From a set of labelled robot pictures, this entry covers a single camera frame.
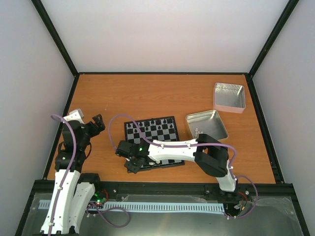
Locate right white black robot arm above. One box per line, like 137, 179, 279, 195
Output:
115, 134, 237, 192

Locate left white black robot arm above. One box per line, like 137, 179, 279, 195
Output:
39, 110, 105, 236

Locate small green circuit board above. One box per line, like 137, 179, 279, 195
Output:
90, 189, 109, 209

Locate black and white chessboard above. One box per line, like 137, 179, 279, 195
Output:
124, 116, 185, 171

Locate gold metal tin box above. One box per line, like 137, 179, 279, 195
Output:
186, 110, 228, 141

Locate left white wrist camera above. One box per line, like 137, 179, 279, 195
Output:
64, 109, 84, 124

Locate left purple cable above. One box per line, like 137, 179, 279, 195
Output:
46, 114, 78, 236

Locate light blue cable duct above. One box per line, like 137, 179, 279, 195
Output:
39, 199, 226, 214

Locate black frame rail base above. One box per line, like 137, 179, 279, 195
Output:
15, 179, 310, 236

